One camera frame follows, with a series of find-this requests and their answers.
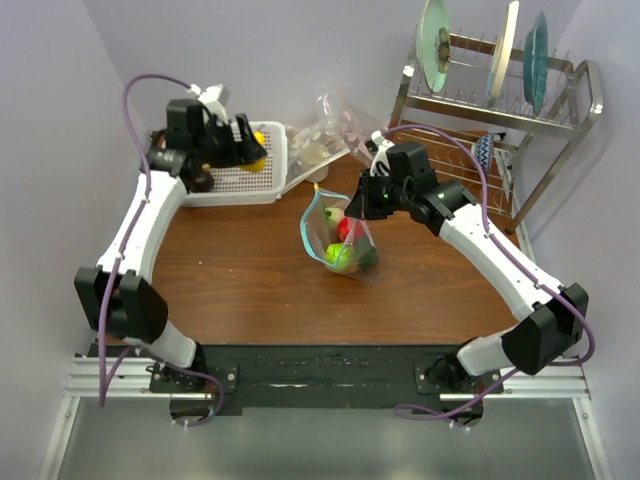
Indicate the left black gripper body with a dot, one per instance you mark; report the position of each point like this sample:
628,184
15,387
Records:
218,146

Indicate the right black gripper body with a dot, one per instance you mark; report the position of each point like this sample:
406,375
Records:
381,196

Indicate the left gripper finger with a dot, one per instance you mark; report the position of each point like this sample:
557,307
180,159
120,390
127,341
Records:
254,153
244,129

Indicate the yellow pear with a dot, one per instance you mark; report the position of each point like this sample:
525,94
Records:
253,168

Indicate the large red apple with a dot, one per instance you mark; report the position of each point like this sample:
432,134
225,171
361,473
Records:
349,228

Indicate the dark green avocado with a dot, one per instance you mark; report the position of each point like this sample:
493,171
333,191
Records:
366,254

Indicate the blue zip top bag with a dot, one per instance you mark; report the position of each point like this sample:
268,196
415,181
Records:
316,235

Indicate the green lime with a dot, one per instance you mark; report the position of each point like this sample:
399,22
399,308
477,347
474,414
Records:
340,257

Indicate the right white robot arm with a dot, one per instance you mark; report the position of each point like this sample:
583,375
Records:
548,314

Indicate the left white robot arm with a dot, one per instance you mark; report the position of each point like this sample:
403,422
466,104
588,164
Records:
117,294

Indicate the dark purple passion fruit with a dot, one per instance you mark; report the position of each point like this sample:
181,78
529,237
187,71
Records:
202,183

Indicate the white plastic basket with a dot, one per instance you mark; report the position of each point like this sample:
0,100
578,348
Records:
234,186

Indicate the pile of spotted plastic bags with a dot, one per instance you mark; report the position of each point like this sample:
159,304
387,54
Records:
339,129

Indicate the blue patterned bowl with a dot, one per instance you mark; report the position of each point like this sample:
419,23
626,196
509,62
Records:
483,151

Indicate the steel dish rack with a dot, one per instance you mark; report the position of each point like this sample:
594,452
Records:
574,108

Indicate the white cream plate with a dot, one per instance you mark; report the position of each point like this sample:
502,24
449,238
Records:
502,54

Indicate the pale green plate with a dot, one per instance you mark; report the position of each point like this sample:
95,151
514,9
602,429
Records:
433,44

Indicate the teal glass plate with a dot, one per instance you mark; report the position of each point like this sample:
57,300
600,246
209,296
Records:
535,64

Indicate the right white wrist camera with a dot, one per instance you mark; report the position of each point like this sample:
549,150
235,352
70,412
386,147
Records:
378,145

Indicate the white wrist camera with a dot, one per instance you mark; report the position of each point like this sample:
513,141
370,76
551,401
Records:
378,145
214,98

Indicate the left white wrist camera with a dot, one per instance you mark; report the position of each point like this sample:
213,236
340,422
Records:
214,98

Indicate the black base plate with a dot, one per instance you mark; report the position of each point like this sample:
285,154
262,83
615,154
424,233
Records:
334,376

